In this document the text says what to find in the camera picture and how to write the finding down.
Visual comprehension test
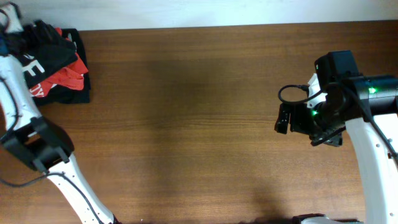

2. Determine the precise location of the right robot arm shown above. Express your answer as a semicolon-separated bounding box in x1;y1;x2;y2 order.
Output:
275;50;397;223

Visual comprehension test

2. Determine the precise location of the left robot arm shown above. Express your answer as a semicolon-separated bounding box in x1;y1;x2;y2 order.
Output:
1;2;117;223

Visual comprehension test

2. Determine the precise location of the black folded garment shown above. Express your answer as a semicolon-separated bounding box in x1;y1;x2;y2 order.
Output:
30;28;91;106

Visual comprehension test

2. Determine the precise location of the red printed t-shirt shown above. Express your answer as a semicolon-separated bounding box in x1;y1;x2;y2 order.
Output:
29;27;90;98

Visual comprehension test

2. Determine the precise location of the dark green t-shirt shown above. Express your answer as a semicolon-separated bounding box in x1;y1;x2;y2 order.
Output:
13;21;77;88

